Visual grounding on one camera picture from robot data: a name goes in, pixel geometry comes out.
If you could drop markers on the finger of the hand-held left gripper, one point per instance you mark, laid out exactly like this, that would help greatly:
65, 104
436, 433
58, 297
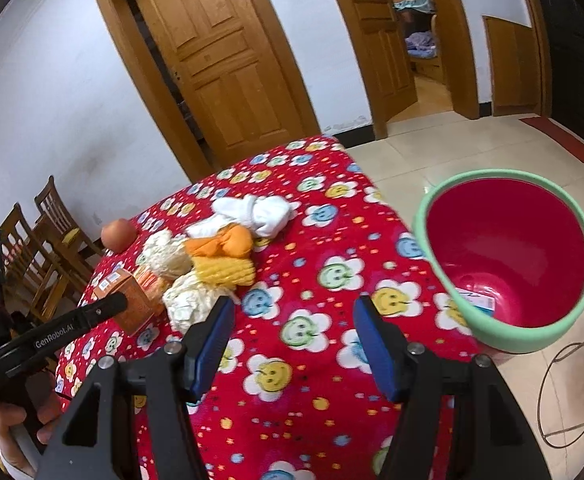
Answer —
87, 317

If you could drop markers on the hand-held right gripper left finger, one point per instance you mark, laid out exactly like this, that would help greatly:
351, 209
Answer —
212, 355

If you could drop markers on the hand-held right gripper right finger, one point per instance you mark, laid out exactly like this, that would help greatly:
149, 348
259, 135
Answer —
376, 355

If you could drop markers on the orange carton box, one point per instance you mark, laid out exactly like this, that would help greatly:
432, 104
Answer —
122, 300

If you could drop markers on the white floral cloth bundle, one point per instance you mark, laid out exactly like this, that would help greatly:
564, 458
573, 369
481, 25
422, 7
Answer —
192, 302

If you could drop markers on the yellow corn cob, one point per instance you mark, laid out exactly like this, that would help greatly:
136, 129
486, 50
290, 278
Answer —
222, 270

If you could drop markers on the cream knitted bundle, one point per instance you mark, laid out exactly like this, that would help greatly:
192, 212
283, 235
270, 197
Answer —
164, 255

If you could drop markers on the orange cloth toy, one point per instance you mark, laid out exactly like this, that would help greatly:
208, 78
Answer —
227, 242

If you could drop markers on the green bin with red inside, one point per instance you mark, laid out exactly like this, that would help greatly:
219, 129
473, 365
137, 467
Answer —
502, 240

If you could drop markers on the person's left hand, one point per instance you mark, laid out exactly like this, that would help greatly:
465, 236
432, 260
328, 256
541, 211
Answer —
7, 415

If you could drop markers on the orange snack packet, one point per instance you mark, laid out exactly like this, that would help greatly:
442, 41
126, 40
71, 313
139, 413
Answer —
149, 280

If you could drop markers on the wooden chair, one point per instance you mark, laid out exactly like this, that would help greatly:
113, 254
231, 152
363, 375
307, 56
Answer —
57, 210
27, 260

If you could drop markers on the round orange fruit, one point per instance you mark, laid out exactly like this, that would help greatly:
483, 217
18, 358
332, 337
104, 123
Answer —
118, 235

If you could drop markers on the red floral tablecloth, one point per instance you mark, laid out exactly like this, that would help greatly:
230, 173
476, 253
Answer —
297, 240

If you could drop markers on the white sock bundle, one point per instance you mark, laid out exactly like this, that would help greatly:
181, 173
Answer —
262, 215

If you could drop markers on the red floor mat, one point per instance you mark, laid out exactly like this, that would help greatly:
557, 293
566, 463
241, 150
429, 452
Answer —
562, 137

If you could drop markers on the wooden panel door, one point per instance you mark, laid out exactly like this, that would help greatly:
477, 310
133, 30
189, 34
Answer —
222, 60
372, 50

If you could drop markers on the bed with blue bedding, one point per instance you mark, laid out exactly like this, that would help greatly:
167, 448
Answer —
422, 45

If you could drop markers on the dark metal door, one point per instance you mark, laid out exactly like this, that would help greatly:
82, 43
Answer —
572, 50

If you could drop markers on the wooden door frame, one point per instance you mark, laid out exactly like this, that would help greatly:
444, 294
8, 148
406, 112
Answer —
117, 35
452, 35

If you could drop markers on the wooden wall panel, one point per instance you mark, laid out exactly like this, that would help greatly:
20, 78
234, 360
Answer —
512, 65

